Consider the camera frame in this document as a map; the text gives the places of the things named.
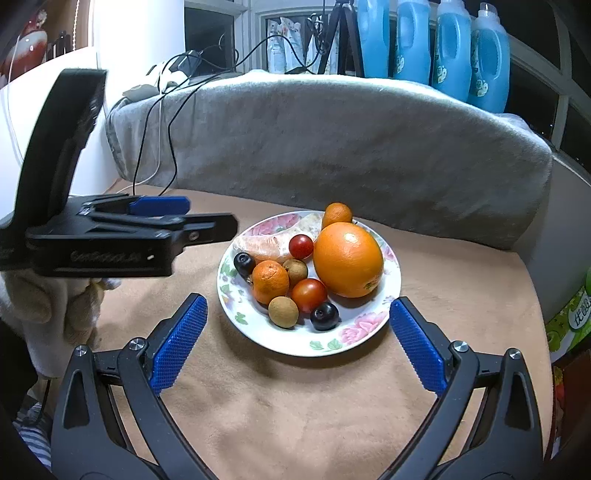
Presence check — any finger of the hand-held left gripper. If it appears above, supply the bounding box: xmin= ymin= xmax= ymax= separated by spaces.
xmin=69 ymin=195 xmax=191 ymax=217
xmin=91 ymin=212 xmax=238 ymax=252

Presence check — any white floral plate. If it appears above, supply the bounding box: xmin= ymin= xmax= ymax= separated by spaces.
xmin=217 ymin=210 xmax=402 ymax=357

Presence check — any grey blanket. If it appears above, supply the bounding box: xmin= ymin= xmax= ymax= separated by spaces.
xmin=105 ymin=69 xmax=554 ymax=252

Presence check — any red carton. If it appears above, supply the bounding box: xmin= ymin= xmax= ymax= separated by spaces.
xmin=551 ymin=351 xmax=591 ymax=462

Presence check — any black tripod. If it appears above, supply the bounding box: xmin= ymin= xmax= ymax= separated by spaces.
xmin=316 ymin=0 xmax=365 ymax=77

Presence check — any large orange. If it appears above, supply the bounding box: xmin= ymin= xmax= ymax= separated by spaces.
xmin=313 ymin=222 xmax=385 ymax=298

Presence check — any red vase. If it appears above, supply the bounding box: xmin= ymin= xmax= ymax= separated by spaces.
xmin=0 ymin=9 xmax=49 ymax=79

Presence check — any small cherry tomato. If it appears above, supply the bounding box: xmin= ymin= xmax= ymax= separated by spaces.
xmin=289 ymin=234 xmax=315 ymax=260

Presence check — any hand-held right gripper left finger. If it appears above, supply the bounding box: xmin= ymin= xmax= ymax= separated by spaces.
xmin=50 ymin=292 xmax=209 ymax=480

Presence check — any brown longan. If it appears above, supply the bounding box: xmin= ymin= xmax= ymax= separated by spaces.
xmin=282 ymin=258 xmax=308 ymax=288
xmin=268 ymin=296 xmax=300 ymax=329

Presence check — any orange peeled pomelo segment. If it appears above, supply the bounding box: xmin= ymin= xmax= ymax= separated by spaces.
xmin=233 ymin=233 xmax=296 ymax=265

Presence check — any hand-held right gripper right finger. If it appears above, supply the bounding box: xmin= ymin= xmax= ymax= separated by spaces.
xmin=381 ymin=296 xmax=544 ymax=480

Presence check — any blue detergent bottle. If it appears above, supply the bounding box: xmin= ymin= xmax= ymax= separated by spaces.
xmin=431 ymin=0 xmax=472 ymax=103
xmin=394 ymin=0 xmax=432 ymax=86
xmin=356 ymin=0 xmax=392 ymax=79
xmin=467 ymin=2 xmax=511 ymax=114

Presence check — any black power adapter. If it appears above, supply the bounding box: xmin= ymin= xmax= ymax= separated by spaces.
xmin=173 ymin=51 xmax=204 ymax=75

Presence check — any white charger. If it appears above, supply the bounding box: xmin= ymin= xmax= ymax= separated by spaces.
xmin=147 ymin=60 xmax=185 ymax=88

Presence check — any large cherry tomato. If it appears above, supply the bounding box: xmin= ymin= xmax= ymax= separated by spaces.
xmin=290 ymin=278 xmax=328 ymax=314

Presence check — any person's left hand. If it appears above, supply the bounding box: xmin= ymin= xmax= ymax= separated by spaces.
xmin=0 ymin=270 xmax=122 ymax=376

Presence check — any striped clothing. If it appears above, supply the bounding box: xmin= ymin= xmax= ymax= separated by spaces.
xmin=14 ymin=401 xmax=54 ymax=467

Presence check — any green carton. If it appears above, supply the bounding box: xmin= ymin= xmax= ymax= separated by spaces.
xmin=545 ymin=268 xmax=591 ymax=347

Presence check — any printed refill pouch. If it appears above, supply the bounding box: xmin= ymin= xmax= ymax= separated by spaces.
xmin=307 ymin=16 xmax=324 ymax=70
xmin=287 ymin=18 xmax=306 ymax=70
xmin=270 ymin=17 xmax=288 ymax=75

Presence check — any black cable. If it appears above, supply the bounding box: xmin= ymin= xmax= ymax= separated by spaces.
xmin=131 ymin=69 xmax=250 ymax=197

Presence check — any dark bottle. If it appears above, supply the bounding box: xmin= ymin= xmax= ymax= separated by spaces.
xmin=48 ymin=30 xmax=75 ymax=61

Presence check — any small tangerine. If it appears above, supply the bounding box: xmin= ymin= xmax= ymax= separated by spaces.
xmin=322 ymin=202 xmax=353 ymax=230
xmin=252 ymin=260 xmax=291 ymax=305

